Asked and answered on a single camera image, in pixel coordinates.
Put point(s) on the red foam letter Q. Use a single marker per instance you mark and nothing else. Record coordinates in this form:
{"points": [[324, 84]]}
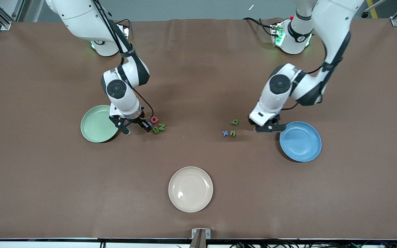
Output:
{"points": [[156, 120]]}

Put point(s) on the brown table cover sheet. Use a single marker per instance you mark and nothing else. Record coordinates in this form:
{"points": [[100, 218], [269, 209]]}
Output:
{"points": [[198, 86]]}

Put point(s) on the green foam letter B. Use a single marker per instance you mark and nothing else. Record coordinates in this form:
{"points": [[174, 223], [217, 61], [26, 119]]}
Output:
{"points": [[156, 130]]}

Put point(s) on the light green plate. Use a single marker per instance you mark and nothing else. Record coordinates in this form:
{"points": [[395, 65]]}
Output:
{"points": [[95, 127]]}

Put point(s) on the grey metal camera bracket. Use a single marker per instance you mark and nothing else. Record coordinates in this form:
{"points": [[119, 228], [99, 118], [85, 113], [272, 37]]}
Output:
{"points": [[200, 241]]}

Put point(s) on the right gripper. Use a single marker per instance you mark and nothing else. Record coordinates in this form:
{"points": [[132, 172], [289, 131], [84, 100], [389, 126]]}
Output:
{"points": [[140, 121]]}

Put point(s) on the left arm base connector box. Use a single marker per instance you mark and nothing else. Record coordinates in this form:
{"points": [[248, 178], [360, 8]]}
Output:
{"points": [[277, 34]]}

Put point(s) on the beige plate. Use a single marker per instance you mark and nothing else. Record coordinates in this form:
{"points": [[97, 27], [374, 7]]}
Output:
{"points": [[190, 189]]}

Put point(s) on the blue plate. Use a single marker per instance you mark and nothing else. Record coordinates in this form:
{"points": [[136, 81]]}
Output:
{"points": [[300, 141]]}

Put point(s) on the green foam lowercase u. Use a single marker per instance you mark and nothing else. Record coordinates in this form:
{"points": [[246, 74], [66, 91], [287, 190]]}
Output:
{"points": [[233, 134]]}

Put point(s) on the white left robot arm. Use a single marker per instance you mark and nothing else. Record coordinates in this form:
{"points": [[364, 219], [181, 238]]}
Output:
{"points": [[336, 20]]}

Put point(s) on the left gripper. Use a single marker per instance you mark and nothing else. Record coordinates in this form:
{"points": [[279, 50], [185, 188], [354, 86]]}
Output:
{"points": [[275, 120]]}

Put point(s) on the black caster wheel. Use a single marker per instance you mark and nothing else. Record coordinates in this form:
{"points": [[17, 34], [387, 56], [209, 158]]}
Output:
{"points": [[365, 14]]}

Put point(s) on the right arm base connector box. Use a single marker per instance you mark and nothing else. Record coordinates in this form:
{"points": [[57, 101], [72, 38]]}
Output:
{"points": [[127, 31]]}

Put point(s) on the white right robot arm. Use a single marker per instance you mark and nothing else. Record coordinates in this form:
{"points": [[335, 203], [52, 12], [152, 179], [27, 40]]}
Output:
{"points": [[81, 17]]}

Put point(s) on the green foam letter N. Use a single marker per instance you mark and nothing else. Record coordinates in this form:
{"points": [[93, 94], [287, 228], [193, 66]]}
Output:
{"points": [[162, 127]]}

